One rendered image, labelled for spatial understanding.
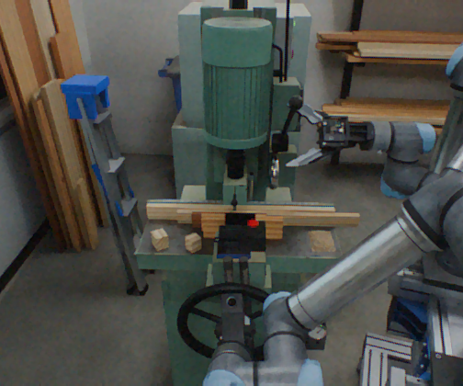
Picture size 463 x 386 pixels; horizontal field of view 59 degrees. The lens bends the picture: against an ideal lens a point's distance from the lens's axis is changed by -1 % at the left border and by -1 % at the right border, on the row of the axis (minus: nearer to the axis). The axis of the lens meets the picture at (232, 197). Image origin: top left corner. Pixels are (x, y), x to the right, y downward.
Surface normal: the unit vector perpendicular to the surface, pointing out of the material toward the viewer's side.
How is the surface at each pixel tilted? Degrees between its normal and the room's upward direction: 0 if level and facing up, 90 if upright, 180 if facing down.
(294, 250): 0
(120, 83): 90
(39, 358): 0
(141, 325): 0
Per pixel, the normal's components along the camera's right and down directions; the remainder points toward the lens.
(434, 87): -0.07, 0.52
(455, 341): 0.00, -0.85
